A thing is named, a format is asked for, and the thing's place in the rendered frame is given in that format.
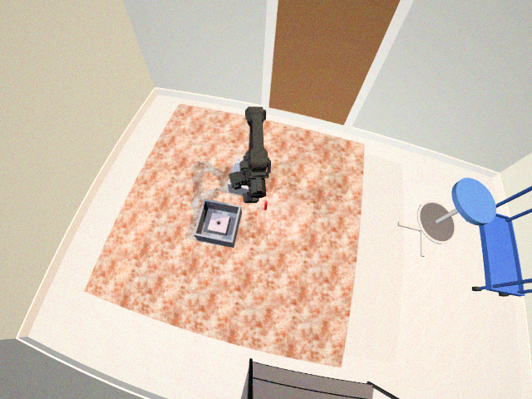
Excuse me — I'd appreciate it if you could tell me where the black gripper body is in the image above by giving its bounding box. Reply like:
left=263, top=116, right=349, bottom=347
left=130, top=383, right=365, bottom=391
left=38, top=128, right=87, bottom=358
left=239, top=160, right=259, bottom=203

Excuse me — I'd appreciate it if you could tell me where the white square plate with hole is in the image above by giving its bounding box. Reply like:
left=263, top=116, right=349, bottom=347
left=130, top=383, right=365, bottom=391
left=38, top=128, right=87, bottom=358
left=208, top=213, right=230, bottom=235

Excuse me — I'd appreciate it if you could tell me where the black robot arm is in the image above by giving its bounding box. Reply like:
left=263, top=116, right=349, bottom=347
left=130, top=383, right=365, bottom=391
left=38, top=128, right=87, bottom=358
left=229, top=106, right=271, bottom=198

